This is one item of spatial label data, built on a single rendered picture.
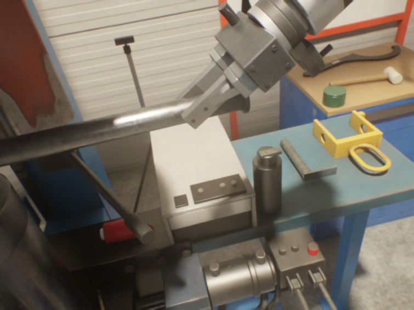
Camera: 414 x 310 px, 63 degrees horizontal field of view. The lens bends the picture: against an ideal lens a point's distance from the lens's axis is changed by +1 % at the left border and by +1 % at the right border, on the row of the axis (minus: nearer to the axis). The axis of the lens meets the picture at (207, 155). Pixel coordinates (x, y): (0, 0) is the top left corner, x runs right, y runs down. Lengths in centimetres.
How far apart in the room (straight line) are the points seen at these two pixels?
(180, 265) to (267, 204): 28
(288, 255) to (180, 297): 30
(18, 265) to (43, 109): 24
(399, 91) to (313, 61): 137
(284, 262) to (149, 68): 193
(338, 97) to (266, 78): 123
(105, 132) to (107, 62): 209
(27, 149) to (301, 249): 71
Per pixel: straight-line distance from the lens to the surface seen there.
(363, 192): 105
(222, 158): 95
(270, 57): 41
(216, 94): 44
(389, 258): 228
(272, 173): 84
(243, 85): 42
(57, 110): 60
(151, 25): 246
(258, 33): 43
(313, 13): 44
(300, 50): 46
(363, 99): 174
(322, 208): 98
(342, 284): 177
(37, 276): 62
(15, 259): 58
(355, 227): 145
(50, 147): 48
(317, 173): 106
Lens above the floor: 178
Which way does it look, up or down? 37 degrees down
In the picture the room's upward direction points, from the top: 9 degrees counter-clockwise
